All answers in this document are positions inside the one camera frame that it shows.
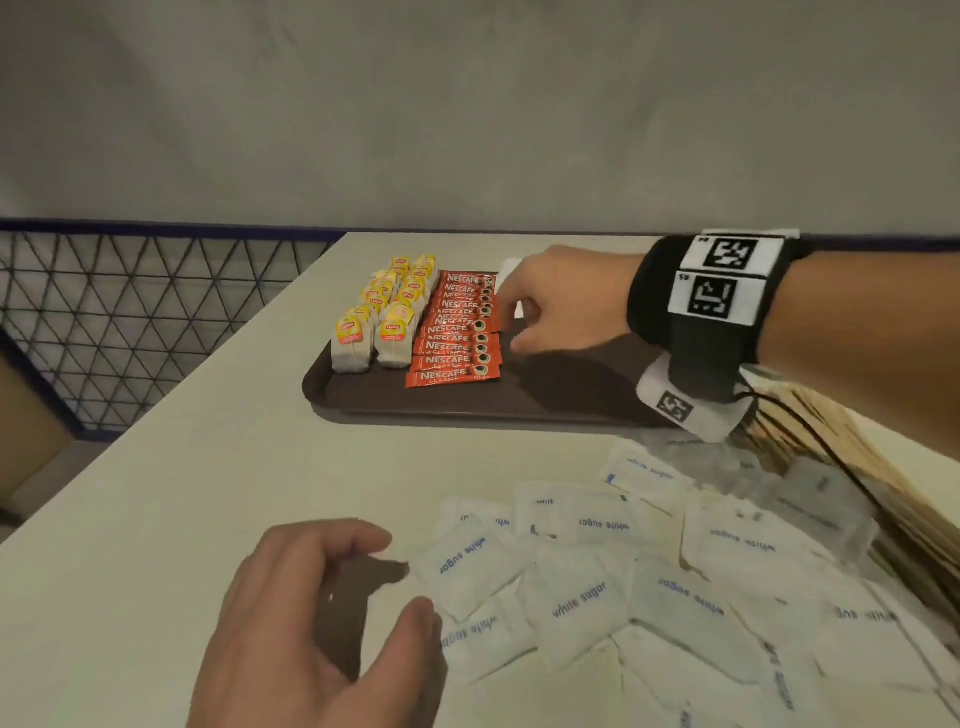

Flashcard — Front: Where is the row of red coffee sachets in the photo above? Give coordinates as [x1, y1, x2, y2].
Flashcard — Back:
[405, 269, 502, 390]

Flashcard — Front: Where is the black cable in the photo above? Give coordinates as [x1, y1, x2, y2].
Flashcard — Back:
[738, 386, 883, 511]

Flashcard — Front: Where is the person's right hand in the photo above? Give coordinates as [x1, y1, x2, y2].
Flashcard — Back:
[496, 243, 648, 355]

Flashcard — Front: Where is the dark brown tray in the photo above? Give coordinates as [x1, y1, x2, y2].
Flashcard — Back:
[302, 322, 676, 430]

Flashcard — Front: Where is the stack of white sugar packets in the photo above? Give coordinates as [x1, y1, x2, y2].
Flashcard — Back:
[496, 258, 526, 320]

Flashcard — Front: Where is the row of tea bags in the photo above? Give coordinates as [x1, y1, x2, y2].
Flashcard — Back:
[330, 254, 414, 375]
[374, 254, 440, 370]

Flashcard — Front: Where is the black right wrist band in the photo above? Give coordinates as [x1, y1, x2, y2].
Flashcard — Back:
[626, 228, 815, 406]

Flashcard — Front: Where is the person's left hand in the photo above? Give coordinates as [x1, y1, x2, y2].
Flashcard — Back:
[187, 518, 444, 728]

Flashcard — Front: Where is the pile of white sugar packets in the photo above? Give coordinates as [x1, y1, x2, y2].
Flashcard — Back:
[408, 438, 960, 728]

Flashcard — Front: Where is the pile of wooden stir sticks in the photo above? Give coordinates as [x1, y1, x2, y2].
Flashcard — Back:
[738, 382, 960, 624]

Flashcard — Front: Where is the light wooden cabinet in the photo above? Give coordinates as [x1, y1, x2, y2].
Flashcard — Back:
[0, 352, 76, 500]

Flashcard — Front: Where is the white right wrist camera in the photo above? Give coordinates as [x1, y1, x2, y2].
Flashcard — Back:
[635, 352, 759, 444]

